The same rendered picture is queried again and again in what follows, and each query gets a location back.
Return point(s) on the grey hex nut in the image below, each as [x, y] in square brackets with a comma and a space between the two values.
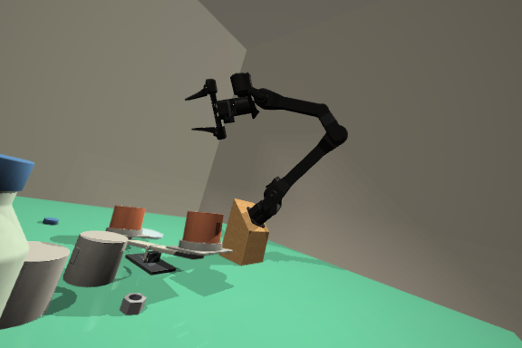
[133, 303]

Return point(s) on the white round dish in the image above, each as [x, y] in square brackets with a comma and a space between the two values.
[153, 234]

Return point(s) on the beige balance beam with round pans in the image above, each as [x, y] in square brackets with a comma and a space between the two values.
[150, 261]

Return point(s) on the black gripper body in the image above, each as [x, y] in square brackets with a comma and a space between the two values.
[212, 90]

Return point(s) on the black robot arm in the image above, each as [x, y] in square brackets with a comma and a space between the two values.
[335, 136]

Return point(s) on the grey cylinder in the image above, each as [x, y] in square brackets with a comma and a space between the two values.
[96, 258]
[34, 288]

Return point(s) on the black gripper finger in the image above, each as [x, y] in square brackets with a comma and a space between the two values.
[199, 94]
[208, 129]

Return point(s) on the small blue disc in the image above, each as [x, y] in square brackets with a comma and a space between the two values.
[50, 221]

